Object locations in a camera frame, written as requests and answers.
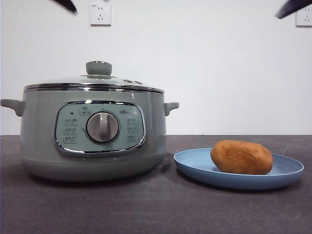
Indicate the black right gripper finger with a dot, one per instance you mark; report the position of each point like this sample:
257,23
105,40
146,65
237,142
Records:
292,7

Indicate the glass lid with green knob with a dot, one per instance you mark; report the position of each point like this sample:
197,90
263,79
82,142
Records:
98,68

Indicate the brown potato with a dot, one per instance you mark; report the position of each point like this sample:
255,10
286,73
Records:
241,157

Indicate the pale green electric steamer pot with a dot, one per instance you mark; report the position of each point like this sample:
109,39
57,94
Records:
36,136

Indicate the blue round plate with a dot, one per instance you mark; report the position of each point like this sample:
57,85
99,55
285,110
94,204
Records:
195,163

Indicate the grey round control dial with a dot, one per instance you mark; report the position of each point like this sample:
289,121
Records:
103,127

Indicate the white wall socket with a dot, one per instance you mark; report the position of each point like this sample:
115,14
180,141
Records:
304,20
100,15

